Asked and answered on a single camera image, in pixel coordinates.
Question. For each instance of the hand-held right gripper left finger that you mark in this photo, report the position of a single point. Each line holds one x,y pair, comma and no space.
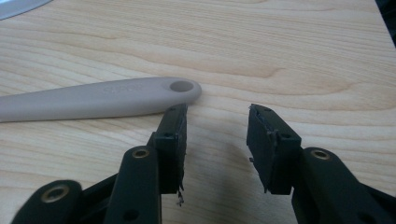
169,149

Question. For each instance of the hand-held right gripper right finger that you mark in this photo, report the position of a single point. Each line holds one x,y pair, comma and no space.
274,155

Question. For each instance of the white plate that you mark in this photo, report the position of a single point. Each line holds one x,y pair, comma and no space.
15,6

